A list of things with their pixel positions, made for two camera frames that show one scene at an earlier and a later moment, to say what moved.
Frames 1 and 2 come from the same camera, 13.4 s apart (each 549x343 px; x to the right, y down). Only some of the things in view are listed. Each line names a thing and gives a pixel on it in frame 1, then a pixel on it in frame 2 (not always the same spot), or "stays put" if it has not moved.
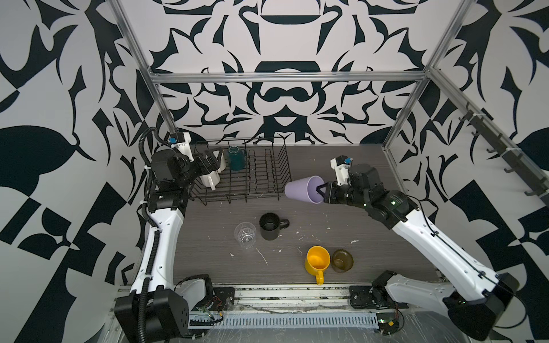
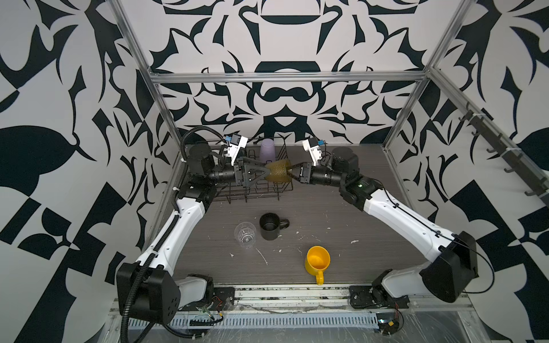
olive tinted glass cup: [342, 260] to [280, 171]
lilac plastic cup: [305, 189] to [267, 151]
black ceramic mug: [270, 224] stays put
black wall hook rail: [515, 159] stays put
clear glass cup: [245, 234] stays put
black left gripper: [212, 166] to [244, 180]
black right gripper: [329, 194] to [305, 176]
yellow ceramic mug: [317, 259] stays put
